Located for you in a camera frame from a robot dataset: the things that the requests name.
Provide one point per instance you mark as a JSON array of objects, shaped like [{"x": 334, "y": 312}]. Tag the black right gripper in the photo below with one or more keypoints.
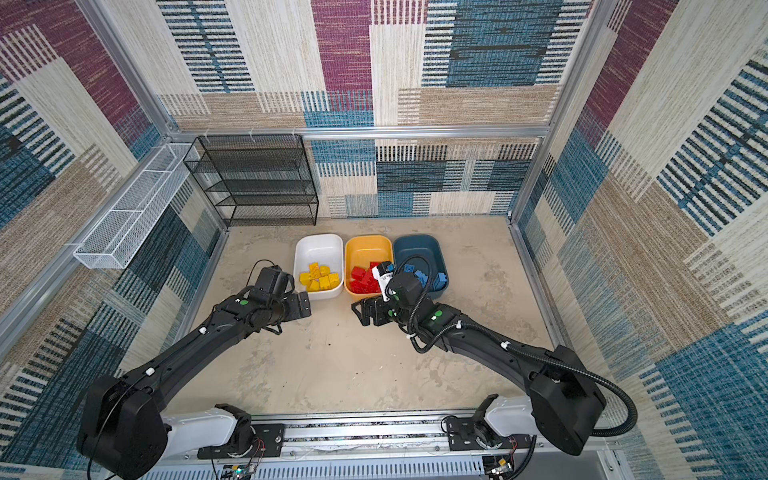
[{"x": 369, "y": 309}]

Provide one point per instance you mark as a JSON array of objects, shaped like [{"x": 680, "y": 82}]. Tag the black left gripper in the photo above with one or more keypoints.
[{"x": 298, "y": 312}]

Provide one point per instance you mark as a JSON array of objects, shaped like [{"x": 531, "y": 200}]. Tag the yellow lego pair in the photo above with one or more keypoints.
[{"x": 315, "y": 270}]

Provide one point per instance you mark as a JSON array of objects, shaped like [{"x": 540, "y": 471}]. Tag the red lego tall block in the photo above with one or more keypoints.
[{"x": 358, "y": 273}]

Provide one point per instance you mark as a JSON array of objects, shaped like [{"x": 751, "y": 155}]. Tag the blue lego upturned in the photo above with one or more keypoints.
[{"x": 422, "y": 277}]

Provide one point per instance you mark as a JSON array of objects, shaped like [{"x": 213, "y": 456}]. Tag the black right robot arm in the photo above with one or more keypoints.
[{"x": 565, "y": 397}]

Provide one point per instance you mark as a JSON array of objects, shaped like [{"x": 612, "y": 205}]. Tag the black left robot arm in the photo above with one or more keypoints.
[{"x": 123, "y": 427}]

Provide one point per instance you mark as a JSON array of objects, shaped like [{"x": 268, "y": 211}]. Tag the white plastic bin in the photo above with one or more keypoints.
[{"x": 324, "y": 249}]

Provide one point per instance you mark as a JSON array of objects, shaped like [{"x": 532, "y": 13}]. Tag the yellow plastic bin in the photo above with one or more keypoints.
[{"x": 360, "y": 251}]

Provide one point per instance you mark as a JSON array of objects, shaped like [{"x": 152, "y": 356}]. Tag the dark blue plastic bin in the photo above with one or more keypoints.
[{"x": 424, "y": 252}]

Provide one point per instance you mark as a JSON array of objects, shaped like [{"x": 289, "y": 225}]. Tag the black wire mesh shelf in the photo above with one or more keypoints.
[{"x": 255, "y": 180}]

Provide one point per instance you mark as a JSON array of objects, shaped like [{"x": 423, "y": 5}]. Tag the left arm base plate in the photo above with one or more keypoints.
[{"x": 258, "y": 441}]

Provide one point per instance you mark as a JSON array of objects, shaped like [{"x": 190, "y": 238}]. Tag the aluminium front rail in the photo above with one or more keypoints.
[{"x": 395, "y": 445}]

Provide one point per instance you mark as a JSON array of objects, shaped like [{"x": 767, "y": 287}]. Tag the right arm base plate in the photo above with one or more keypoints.
[{"x": 463, "y": 435}]

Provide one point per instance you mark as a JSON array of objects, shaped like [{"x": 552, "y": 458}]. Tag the white wire mesh basket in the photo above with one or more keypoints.
[{"x": 118, "y": 235}]

